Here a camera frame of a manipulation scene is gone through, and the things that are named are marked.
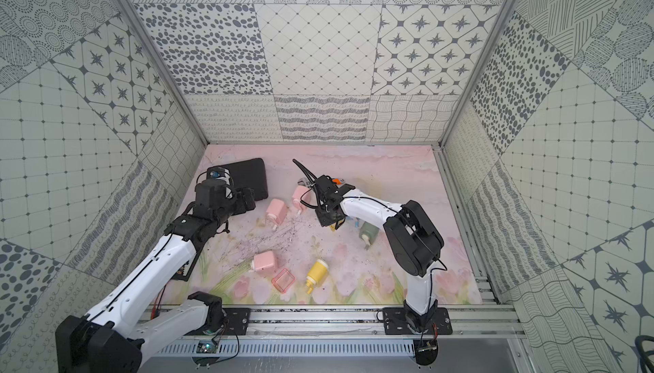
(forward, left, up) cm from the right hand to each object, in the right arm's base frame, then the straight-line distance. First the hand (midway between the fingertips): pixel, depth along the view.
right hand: (330, 219), depth 92 cm
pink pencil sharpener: (0, +20, +3) cm, 20 cm away
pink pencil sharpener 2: (+9, +13, +3) cm, 16 cm away
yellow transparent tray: (-8, -1, +10) cm, 13 cm away
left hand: (0, +26, +16) cm, 31 cm away
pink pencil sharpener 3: (-17, +20, +3) cm, 26 cm away
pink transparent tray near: (-21, +15, -3) cm, 26 cm away
